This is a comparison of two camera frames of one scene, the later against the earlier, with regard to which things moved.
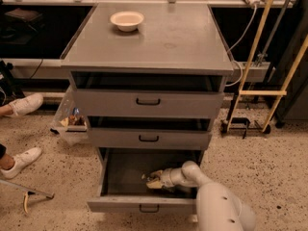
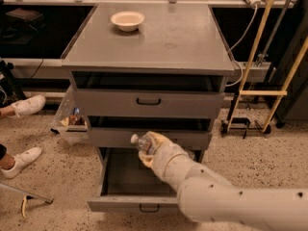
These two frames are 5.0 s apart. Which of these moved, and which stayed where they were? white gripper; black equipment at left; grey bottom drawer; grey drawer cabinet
Moved: white gripper
Stayed: grey drawer cabinet; black equipment at left; grey bottom drawer
